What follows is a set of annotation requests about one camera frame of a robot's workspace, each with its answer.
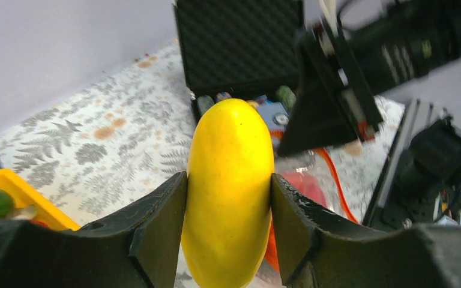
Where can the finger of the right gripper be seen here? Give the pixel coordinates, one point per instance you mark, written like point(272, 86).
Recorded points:
point(317, 119)

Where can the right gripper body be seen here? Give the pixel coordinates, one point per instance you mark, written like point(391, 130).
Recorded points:
point(339, 79)

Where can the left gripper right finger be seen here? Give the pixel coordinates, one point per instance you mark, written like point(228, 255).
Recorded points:
point(318, 248)

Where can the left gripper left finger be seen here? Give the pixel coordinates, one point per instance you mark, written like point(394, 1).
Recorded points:
point(136, 246)

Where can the clear zip top bag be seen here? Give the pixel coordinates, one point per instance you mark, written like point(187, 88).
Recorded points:
point(271, 255)

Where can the red fake apple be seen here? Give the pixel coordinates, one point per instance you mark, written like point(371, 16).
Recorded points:
point(307, 185)

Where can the yellow fake lemon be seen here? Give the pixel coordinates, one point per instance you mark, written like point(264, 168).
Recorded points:
point(227, 216)

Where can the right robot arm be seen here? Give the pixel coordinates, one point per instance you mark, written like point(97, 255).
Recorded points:
point(413, 38)

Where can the black poker chip case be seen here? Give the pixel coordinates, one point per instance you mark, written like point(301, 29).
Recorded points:
point(245, 48)

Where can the yellow plastic bin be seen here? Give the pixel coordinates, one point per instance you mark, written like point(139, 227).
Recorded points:
point(25, 195)

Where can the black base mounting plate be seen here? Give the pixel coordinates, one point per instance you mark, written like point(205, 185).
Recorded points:
point(421, 179)

